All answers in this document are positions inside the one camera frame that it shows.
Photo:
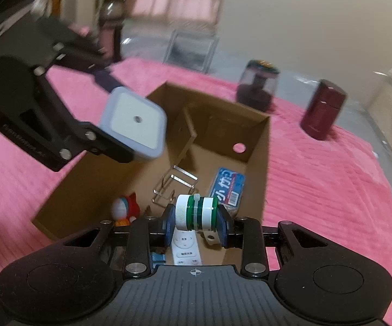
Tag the white remote control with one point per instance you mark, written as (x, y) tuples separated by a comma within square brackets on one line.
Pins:
[(185, 248)]

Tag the grey square night light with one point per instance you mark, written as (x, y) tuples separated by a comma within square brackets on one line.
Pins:
[(134, 119)]

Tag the green white tape roll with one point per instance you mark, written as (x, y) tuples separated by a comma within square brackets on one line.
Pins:
[(196, 212)]

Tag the maroon canister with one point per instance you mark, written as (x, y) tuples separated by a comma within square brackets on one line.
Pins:
[(323, 108)]

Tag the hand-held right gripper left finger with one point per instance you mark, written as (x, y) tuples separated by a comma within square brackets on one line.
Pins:
[(168, 225)]

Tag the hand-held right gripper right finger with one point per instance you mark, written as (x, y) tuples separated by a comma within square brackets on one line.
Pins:
[(223, 227)]

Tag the red cartoon cat figurine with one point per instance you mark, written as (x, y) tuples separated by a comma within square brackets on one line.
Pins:
[(128, 207)]

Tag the brown cardboard box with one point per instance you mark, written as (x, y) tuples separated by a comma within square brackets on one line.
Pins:
[(90, 183)]

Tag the pink ribbed blanket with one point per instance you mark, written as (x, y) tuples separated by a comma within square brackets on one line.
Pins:
[(318, 193)]

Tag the dark glass jar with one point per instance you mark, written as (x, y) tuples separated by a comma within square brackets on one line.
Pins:
[(257, 88)]

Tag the clear plastic box blue label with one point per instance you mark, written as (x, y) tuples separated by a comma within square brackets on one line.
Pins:
[(226, 186)]

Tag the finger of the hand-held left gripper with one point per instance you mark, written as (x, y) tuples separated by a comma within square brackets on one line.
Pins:
[(106, 76), (114, 151)]

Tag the silver picture frame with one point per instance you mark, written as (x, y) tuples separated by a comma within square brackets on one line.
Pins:
[(190, 52)]

